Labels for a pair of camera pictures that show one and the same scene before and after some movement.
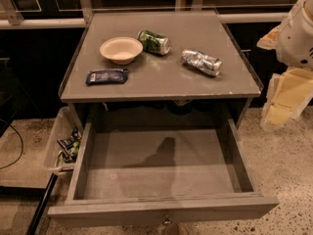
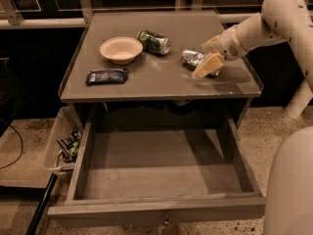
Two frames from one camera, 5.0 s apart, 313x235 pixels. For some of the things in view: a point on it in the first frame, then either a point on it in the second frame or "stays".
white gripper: x=295 y=41 to x=229 y=45
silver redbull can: x=201 y=62 stays
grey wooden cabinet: x=135 y=67 stays
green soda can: x=154 y=42 stays
